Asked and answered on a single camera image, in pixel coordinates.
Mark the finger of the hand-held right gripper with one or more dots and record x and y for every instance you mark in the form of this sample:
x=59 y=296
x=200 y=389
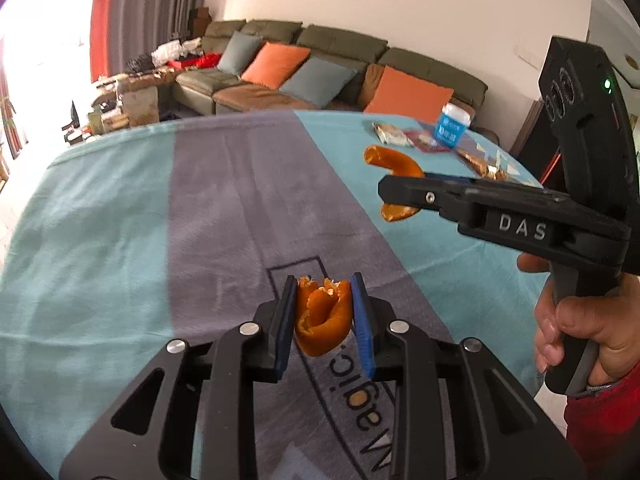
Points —
x=450 y=178
x=420 y=192

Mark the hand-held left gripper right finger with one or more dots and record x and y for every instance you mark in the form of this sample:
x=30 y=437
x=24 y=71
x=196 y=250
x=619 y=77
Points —
x=364 y=330

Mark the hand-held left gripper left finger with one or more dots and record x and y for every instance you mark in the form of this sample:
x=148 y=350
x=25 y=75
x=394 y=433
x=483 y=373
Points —
x=285 y=330

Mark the orange peel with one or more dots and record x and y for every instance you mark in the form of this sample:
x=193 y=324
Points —
x=395 y=160
x=320 y=320

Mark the person's right forearm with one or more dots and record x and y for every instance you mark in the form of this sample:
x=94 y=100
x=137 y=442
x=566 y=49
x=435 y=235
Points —
x=610 y=430

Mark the person's right hand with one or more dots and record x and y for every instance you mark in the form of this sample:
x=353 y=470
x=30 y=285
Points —
x=610 y=320

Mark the small gold wrapper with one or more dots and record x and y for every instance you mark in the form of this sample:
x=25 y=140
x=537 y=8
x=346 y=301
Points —
x=482 y=162

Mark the red black tool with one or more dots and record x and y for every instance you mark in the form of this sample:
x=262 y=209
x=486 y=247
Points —
x=550 y=166

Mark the dark red packet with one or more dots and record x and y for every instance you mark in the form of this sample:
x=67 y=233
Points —
x=425 y=141

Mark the blue cup with white lid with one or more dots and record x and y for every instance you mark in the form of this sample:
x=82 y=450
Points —
x=452 y=127

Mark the tan snack wrapper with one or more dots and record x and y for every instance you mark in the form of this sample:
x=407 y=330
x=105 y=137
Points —
x=392 y=132

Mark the black case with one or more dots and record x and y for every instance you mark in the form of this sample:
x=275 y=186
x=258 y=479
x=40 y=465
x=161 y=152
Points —
x=530 y=130

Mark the orange cushion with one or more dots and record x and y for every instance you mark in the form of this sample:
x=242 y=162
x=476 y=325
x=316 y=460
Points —
x=407 y=92
x=275 y=65

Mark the grey-blue cushion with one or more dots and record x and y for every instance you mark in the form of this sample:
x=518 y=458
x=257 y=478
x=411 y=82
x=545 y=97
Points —
x=240 y=52
x=317 y=80

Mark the green sofa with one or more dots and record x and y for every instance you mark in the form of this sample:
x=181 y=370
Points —
x=345 y=45

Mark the blue grey printed blanket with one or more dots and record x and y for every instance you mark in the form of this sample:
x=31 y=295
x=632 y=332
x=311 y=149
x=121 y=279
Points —
x=125 y=210

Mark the red cloth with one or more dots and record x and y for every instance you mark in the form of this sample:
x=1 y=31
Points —
x=197 y=62

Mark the brown cardboard boxes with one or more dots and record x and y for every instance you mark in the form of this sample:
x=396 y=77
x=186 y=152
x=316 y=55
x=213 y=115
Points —
x=200 y=17

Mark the group of jars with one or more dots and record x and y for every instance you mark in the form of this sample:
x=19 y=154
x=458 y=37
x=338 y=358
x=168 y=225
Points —
x=92 y=120

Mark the white clothes pile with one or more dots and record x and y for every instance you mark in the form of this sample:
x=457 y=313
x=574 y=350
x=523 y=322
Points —
x=167 y=52

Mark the black bag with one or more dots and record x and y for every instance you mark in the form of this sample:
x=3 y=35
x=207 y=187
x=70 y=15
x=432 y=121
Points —
x=137 y=65

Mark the grey curtain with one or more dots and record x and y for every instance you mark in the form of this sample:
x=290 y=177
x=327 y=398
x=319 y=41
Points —
x=150 y=5

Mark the orange curtain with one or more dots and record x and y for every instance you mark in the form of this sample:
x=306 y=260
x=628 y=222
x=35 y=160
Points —
x=107 y=10

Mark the white wall switch plate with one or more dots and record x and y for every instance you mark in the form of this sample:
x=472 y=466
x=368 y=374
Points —
x=527 y=50

